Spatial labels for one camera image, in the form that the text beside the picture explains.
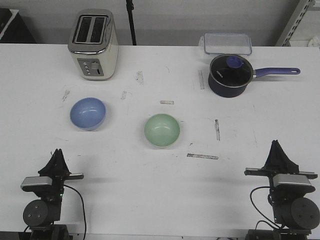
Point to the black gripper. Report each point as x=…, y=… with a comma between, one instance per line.
x=51, y=189
x=286, y=166

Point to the blue bowl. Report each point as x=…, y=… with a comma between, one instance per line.
x=88, y=113

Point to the green bowl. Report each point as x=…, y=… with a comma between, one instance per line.
x=162, y=130

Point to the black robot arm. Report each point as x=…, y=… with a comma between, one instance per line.
x=294, y=215
x=40, y=217

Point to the dark blue saucepan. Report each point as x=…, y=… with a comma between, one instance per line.
x=228, y=92

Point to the glass pot lid blue knob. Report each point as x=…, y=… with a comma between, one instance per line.
x=231, y=70

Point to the white crumpled cloth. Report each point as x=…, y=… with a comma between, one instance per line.
x=314, y=42

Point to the cream and chrome toaster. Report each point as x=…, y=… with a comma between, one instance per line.
x=93, y=44

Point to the clear plastic food container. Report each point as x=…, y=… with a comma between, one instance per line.
x=214, y=43

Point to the grey metal shelf upright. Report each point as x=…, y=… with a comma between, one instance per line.
x=296, y=17

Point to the black tripod pole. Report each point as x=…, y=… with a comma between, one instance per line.
x=130, y=8

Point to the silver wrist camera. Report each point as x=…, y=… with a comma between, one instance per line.
x=290, y=180
x=36, y=184

